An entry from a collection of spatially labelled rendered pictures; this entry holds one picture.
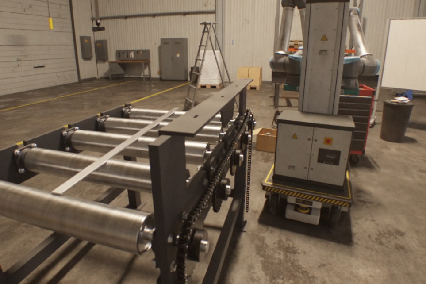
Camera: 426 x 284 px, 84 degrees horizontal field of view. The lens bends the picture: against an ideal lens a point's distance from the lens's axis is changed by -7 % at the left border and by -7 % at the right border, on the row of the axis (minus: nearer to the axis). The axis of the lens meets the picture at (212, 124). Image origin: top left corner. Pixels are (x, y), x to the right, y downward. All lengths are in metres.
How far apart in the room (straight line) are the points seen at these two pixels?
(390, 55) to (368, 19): 6.23
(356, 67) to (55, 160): 2.28
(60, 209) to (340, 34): 2.19
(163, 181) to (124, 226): 0.22
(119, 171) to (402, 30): 5.11
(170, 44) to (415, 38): 8.91
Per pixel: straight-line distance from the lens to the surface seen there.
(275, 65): 2.58
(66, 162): 1.23
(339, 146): 2.03
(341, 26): 2.36
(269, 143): 3.53
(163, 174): 0.57
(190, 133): 0.58
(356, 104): 3.27
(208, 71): 9.31
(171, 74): 11.61
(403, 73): 5.46
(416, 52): 5.45
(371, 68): 2.57
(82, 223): 0.82
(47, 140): 1.57
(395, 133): 4.70
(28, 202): 0.97
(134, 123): 1.68
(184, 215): 0.74
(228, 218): 1.68
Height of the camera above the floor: 1.35
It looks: 16 degrees down
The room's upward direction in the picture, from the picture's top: straight up
